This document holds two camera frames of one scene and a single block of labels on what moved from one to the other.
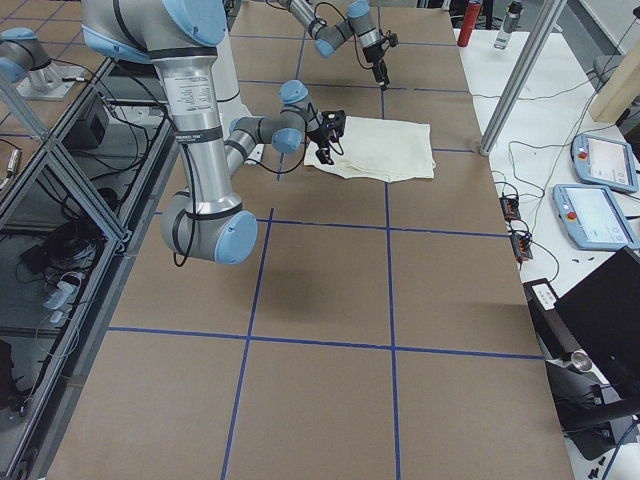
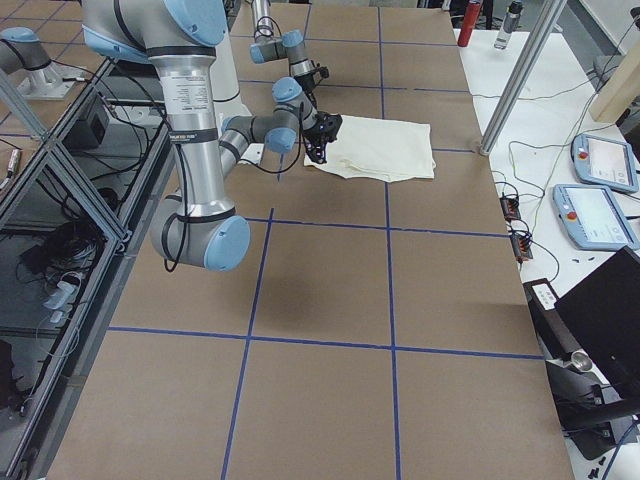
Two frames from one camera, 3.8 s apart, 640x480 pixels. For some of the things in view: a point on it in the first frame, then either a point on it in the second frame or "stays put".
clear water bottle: x=508 y=25 stays put
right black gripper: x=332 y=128 stays put
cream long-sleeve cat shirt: x=379 y=149 stays put
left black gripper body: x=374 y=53 to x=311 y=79
